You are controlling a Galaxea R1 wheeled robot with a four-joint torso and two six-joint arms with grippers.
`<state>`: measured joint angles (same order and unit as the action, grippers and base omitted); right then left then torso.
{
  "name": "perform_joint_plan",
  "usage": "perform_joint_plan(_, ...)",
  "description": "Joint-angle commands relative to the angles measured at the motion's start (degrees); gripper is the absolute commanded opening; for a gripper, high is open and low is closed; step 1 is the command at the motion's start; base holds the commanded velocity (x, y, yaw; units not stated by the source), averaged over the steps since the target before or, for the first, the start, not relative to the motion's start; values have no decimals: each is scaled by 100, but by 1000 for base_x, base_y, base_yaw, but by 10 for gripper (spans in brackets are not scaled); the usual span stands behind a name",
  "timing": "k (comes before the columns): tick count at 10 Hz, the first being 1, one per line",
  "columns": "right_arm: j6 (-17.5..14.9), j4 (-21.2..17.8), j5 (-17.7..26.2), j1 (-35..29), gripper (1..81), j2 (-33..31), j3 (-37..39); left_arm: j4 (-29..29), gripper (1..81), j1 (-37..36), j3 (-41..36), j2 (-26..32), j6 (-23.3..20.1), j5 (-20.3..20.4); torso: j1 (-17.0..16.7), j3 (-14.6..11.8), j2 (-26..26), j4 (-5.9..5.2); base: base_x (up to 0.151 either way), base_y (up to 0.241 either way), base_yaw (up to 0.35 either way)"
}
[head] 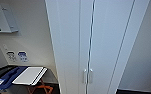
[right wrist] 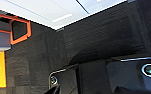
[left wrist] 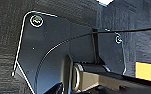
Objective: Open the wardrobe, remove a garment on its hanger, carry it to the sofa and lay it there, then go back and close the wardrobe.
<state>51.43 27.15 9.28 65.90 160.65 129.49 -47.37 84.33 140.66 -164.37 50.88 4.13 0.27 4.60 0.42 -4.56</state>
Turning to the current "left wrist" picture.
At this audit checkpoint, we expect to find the thin black cable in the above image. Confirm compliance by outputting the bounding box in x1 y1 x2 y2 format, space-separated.
33 27 151 84

